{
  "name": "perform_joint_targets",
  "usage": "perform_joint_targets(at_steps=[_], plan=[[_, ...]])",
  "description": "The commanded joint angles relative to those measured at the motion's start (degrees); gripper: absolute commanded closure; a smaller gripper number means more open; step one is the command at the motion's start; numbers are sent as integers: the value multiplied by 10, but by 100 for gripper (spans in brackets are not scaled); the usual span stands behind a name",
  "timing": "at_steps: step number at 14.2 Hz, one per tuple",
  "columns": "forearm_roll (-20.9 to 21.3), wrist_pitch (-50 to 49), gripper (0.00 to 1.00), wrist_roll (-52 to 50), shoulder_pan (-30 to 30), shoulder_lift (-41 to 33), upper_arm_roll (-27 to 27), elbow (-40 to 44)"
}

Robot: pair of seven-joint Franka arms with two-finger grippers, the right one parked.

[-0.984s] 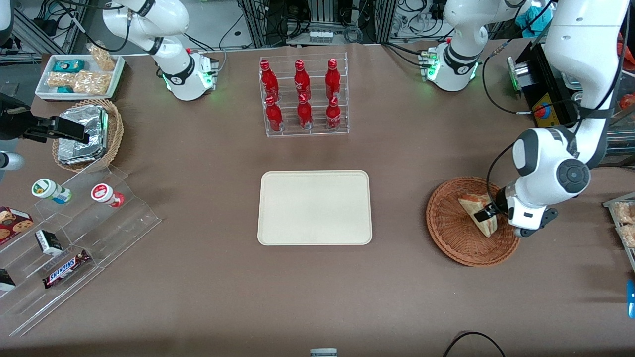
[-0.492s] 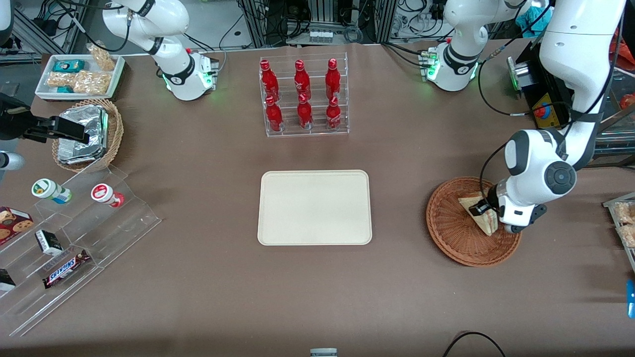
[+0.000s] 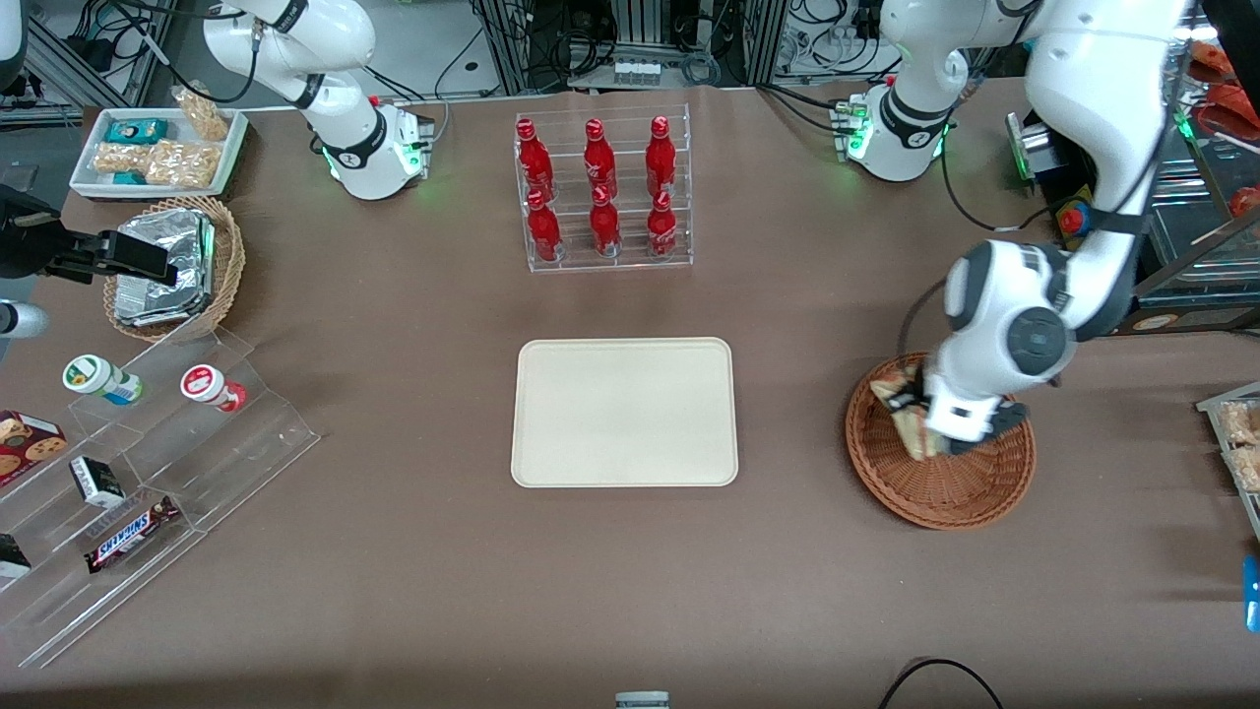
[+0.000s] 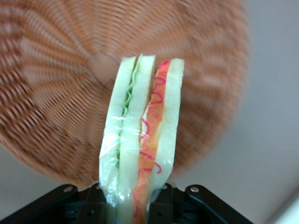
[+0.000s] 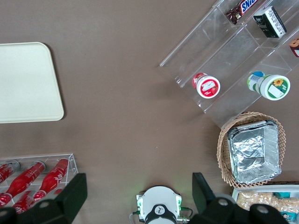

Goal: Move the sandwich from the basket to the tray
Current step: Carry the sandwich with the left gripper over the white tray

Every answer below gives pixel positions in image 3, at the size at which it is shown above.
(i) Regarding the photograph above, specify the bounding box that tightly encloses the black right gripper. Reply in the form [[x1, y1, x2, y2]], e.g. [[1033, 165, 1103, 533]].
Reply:
[[0, 185, 180, 289]]

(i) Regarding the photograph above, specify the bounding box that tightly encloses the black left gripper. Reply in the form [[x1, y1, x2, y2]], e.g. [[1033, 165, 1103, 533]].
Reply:
[[900, 359, 1031, 456]]

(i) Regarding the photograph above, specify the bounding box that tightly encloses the triangle sandwich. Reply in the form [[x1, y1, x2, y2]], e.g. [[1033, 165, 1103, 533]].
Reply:
[[870, 359, 951, 462]]

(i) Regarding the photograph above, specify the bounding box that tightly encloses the light wicker basket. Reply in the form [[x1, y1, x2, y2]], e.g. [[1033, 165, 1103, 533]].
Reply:
[[102, 195, 247, 345]]

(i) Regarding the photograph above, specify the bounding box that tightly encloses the white rectangular snack tray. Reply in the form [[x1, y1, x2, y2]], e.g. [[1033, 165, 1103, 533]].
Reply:
[[69, 106, 249, 201]]

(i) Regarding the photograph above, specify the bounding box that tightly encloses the brown round wicker basket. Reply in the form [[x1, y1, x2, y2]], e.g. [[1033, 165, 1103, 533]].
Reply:
[[845, 351, 1038, 532]]

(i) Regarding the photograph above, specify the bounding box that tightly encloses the white metal tray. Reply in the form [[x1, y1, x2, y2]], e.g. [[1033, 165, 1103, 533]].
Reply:
[[1196, 382, 1260, 543]]

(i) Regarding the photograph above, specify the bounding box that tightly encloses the cream plastic serving tray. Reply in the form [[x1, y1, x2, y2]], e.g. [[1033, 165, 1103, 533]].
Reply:
[[510, 337, 739, 489]]

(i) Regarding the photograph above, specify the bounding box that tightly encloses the foil wrapped food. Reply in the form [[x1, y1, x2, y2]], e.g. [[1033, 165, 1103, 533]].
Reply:
[[112, 208, 218, 329]]

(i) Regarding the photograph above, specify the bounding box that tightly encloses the clear bag of puffed snacks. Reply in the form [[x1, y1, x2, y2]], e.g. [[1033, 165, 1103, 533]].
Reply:
[[145, 139, 221, 190], [93, 142, 151, 178], [170, 85, 231, 142]]

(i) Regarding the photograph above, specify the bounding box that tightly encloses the green lid sunflower cup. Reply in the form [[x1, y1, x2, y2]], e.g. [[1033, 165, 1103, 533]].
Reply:
[[62, 354, 145, 407]]

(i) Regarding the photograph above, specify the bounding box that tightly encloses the teal snack box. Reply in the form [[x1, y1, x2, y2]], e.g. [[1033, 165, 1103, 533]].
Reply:
[[104, 118, 170, 146]]

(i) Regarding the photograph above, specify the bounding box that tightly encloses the red lid yoghurt cup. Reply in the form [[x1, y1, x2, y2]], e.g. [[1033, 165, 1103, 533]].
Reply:
[[179, 363, 248, 414]]

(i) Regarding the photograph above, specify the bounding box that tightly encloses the clear acrylic stepped shelf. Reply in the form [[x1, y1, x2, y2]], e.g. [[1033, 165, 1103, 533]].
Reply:
[[0, 325, 322, 671]]

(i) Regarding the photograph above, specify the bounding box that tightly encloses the red cookie box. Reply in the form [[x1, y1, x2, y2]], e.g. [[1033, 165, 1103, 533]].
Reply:
[[0, 410, 69, 489]]

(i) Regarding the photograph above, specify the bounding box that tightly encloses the small black carton box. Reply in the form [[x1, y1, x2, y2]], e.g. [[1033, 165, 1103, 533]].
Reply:
[[68, 455, 127, 511]]

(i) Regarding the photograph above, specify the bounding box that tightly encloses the silver metal device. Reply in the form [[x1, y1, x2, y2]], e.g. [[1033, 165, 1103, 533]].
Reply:
[[1004, 110, 1056, 183]]

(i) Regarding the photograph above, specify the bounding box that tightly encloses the Snickers chocolate bar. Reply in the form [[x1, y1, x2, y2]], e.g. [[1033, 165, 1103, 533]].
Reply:
[[83, 494, 182, 575]]

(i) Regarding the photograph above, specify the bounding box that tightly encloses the red soda bottle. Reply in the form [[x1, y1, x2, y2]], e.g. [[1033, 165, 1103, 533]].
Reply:
[[526, 189, 565, 264], [646, 189, 680, 260], [588, 186, 624, 260], [645, 115, 679, 198], [516, 118, 555, 204], [583, 118, 620, 201]]

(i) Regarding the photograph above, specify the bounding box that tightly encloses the black food display appliance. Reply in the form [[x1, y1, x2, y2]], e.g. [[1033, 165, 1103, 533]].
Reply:
[[1009, 39, 1260, 338]]

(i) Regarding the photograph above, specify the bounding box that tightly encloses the clear acrylic bottle rack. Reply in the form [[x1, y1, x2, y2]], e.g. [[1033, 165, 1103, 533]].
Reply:
[[513, 102, 694, 275]]

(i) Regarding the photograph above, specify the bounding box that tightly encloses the black loose cable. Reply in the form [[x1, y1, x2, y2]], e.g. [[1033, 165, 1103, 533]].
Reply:
[[879, 658, 1005, 709]]

